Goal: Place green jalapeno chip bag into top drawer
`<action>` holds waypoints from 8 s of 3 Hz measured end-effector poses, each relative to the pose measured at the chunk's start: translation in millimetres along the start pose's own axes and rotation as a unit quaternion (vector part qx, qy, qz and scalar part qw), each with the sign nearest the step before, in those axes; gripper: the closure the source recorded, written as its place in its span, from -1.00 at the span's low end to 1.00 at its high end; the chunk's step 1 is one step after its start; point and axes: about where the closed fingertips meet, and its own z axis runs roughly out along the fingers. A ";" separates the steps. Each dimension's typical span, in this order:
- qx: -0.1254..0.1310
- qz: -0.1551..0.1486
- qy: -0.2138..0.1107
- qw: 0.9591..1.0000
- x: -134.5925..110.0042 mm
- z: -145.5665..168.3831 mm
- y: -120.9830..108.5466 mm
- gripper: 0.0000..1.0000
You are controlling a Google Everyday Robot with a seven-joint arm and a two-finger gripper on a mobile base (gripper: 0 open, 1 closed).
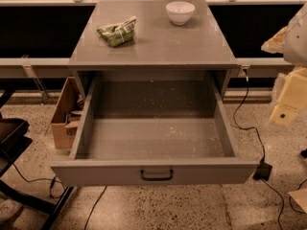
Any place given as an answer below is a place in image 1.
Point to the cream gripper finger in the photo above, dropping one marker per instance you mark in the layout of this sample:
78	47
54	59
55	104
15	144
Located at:
291	97
275	45

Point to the green jalapeno chip bag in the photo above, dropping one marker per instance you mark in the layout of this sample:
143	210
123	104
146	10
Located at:
117	34

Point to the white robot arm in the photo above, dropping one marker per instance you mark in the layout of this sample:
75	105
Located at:
291	42

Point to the open grey top drawer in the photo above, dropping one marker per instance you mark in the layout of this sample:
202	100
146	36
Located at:
156	124

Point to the black power adapter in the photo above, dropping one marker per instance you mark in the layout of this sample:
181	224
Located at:
263	171

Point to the cardboard piece right floor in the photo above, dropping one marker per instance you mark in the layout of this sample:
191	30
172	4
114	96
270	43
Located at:
298	200

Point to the white ceramic bowl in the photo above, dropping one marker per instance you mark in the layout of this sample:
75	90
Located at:
180	12

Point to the grey cabinet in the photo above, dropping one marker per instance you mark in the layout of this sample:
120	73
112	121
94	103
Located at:
158	43

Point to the cardboard box with scraps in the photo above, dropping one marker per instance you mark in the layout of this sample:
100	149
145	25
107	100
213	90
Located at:
67	114

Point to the white shoe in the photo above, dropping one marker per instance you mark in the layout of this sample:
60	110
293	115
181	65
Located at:
8	209

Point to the black drawer handle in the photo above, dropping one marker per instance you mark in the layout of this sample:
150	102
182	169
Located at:
156	177

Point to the black cart frame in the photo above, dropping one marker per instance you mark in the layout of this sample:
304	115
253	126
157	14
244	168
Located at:
31	173

